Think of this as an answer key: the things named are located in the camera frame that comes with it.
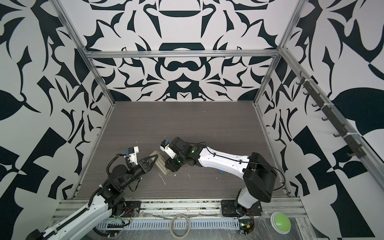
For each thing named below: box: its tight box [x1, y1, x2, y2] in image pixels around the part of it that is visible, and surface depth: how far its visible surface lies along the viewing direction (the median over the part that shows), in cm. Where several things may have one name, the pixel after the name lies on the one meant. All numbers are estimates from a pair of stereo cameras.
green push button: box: [270, 211, 292, 235], surface depth 72 cm
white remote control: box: [150, 150, 168, 175], surface depth 78 cm
